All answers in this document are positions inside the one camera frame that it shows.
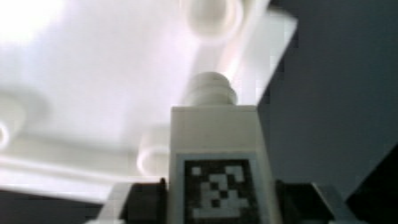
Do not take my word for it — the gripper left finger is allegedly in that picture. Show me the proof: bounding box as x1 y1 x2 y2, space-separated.
87 179 167 224

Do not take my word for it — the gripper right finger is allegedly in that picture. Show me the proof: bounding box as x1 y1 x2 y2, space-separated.
275 181 368 224

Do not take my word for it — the white square tabletop part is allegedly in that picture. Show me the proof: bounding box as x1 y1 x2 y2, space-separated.
0 0 297 202

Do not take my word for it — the white leg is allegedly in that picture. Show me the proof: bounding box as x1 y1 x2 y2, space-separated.
167 72 282 224

